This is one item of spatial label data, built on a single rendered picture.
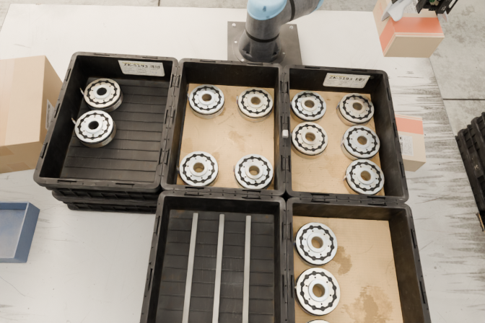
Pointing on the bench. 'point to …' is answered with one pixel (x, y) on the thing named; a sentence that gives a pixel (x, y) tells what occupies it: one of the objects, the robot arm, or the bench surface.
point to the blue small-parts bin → (16, 230)
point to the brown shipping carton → (25, 109)
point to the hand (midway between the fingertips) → (408, 19)
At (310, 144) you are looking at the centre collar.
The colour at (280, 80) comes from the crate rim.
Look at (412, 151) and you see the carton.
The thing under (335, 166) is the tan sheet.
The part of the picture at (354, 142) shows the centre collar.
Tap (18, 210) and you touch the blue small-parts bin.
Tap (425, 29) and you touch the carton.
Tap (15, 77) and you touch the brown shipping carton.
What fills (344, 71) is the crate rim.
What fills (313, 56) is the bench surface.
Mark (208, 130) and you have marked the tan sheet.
